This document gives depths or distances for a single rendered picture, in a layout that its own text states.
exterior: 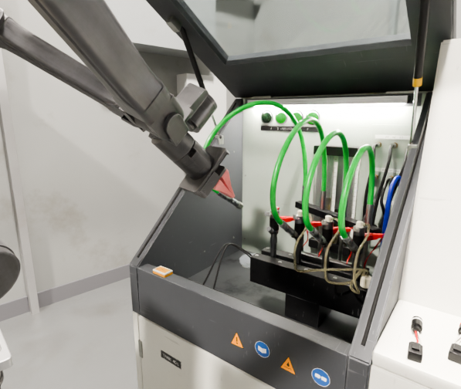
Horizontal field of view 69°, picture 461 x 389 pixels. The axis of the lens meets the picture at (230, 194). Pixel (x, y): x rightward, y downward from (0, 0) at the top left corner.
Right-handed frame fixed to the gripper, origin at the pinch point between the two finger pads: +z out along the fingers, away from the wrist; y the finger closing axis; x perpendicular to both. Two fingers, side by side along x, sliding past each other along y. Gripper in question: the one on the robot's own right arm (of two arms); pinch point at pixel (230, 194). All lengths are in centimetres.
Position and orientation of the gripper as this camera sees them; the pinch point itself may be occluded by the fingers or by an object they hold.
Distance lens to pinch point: 69.1
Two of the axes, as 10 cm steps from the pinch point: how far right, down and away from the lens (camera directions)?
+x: -6.0, -1.9, 7.8
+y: 5.5, -8.1, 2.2
